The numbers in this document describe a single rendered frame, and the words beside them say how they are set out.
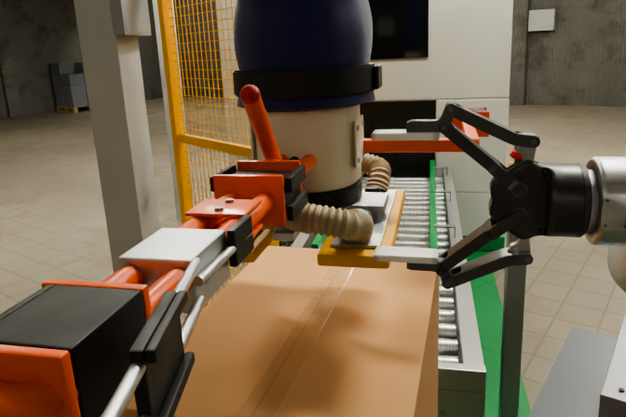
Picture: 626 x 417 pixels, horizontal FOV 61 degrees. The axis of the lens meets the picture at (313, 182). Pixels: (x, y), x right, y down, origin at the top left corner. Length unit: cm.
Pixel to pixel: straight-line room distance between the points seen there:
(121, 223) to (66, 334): 204
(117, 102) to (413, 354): 167
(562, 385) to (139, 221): 168
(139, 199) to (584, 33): 1076
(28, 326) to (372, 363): 57
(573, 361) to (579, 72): 1110
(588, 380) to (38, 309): 104
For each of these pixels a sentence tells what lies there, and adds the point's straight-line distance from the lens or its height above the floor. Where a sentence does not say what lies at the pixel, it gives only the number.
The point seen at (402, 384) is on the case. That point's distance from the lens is 79.
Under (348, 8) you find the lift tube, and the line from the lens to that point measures 79.
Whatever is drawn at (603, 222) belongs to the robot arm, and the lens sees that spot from 57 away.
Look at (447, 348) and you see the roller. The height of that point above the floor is 53.
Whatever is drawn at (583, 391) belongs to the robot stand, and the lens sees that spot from 118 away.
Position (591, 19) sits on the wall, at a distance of 1217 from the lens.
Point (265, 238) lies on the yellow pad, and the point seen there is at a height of 112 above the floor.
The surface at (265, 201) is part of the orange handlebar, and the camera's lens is 57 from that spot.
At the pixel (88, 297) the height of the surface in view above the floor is 125.
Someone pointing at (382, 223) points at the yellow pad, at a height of 112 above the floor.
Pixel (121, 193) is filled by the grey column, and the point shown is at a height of 86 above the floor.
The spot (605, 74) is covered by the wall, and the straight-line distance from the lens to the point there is 1214.
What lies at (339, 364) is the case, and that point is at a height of 94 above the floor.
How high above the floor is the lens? 139
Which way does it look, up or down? 14 degrees down
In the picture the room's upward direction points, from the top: 3 degrees counter-clockwise
